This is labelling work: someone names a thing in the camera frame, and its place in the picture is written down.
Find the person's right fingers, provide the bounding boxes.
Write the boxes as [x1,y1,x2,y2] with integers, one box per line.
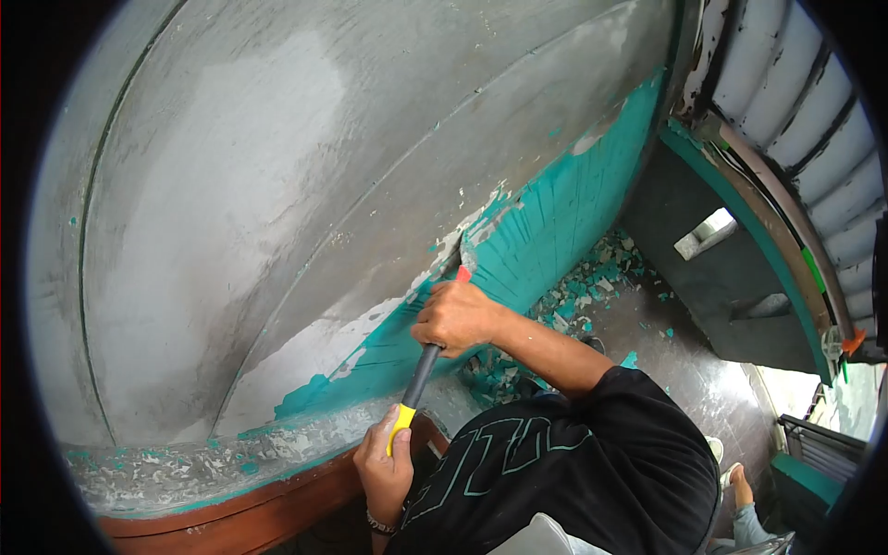
[411,284,448,350]

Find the yellow black handled paint scraper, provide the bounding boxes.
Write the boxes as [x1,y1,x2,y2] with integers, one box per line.
[386,265,474,459]

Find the person's right hand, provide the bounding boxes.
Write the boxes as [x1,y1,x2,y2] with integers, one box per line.
[411,279,511,359]

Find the green brown door frame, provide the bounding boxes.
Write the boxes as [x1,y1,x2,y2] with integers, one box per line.
[659,114,857,386]

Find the pile of green paint flakes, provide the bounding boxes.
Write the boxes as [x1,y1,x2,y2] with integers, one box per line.
[461,232,677,410]

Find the brown wooden ledge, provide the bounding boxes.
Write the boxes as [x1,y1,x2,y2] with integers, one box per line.
[97,413,452,555]

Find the black metal grate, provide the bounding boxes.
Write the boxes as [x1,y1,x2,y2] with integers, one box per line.
[777,413,868,487]

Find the person's body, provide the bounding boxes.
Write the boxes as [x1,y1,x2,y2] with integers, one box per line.
[385,366,722,555]

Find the white concrete block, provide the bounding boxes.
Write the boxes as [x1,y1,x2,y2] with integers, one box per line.
[674,207,738,262]

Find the person's left hand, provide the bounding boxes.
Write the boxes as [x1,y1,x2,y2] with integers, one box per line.
[352,404,416,520]

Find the white slatted shutter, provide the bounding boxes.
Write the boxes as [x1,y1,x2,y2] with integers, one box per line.
[683,0,888,341]

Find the person's left thumb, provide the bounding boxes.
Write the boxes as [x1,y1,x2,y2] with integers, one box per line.
[366,404,402,453]

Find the person's legs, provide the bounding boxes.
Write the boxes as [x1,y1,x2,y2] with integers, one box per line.
[706,436,799,555]

